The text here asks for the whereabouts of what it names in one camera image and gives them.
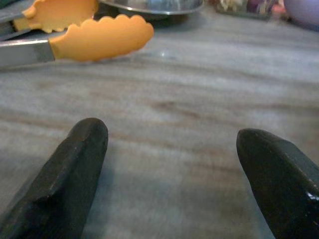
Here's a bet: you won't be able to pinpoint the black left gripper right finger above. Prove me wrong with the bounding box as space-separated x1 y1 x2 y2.
236 127 319 239

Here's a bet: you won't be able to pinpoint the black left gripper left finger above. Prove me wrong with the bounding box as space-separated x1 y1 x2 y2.
0 118 109 239

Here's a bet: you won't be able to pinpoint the steel tongs with orange tips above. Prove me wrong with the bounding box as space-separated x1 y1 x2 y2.
0 0 155 68

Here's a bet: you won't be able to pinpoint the purple bowl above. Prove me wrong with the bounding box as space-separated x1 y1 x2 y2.
283 0 319 32

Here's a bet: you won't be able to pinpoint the clear food container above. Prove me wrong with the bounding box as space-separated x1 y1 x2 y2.
213 0 276 19

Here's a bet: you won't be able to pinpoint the shallow steel plate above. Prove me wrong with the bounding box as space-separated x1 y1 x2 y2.
97 0 205 18

